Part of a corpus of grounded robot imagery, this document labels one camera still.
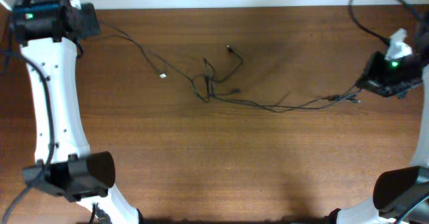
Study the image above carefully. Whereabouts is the black thin usb cable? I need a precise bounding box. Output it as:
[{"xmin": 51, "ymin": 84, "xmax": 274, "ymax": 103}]
[
  {"xmin": 83, "ymin": 34, "xmax": 168, "ymax": 79},
  {"xmin": 99, "ymin": 19, "xmax": 362, "ymax": 113}
]

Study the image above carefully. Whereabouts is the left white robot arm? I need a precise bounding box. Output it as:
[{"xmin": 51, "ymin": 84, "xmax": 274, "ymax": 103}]
[{"xmin": 4, "ymin": 0, "xmax": 143, "ymax": 223}]

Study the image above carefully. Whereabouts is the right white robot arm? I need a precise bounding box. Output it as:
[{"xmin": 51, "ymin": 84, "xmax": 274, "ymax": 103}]
[{"xmin": 324, "ymin": 15, "xmax": 428, "ymax": 224}]

